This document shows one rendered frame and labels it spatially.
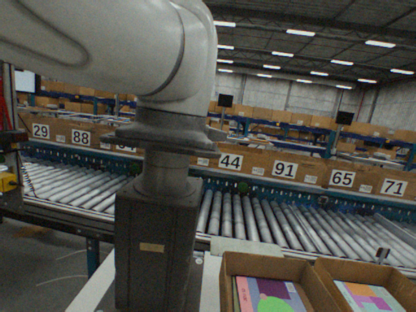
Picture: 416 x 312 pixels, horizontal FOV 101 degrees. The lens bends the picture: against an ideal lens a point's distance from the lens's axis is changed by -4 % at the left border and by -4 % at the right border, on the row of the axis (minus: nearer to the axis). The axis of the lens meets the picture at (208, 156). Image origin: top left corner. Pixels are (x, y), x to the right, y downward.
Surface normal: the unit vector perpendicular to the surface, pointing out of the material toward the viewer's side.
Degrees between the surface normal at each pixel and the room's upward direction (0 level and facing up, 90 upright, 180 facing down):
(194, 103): 97
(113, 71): 139
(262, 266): 89
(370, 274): 90
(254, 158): 90
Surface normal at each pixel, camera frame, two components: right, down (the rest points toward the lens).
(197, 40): 0.88, 0.07
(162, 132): 0.14, -0.30
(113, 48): 0.64, 0.72
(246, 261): 0.00, 0.21
